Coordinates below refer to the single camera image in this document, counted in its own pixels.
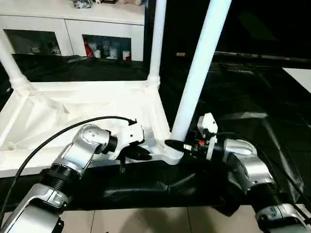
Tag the white flat board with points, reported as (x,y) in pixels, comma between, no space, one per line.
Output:
(298,77)

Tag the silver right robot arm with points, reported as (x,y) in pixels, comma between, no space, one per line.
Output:
(252,167)

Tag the black table mat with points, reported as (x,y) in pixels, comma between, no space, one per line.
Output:
(158,184)

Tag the white plastic table leg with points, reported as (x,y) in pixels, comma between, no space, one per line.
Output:
(199,72)
(156,48)
(12,65)

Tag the black case with yellow label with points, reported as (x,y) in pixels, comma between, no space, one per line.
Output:
(175,29)

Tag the white sideboard cabinet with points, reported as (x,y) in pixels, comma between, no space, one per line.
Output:
(73,21)

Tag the grey metal bar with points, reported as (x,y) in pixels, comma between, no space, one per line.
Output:
(255,56)

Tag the white plastic table top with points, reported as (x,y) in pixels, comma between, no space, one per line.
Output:
(73,97)

